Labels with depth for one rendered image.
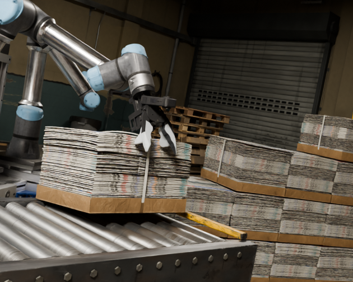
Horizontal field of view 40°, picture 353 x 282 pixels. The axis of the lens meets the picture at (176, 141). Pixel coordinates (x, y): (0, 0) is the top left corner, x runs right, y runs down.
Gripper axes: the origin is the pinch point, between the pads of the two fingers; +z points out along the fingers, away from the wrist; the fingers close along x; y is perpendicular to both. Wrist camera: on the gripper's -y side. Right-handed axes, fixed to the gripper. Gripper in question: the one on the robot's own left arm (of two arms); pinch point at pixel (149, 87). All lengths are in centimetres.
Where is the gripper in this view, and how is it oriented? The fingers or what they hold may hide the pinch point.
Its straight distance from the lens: 255.1
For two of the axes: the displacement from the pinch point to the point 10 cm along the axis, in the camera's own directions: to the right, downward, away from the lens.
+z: 9.4, 1.6, 2.9
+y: -2.2, 9.6, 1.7
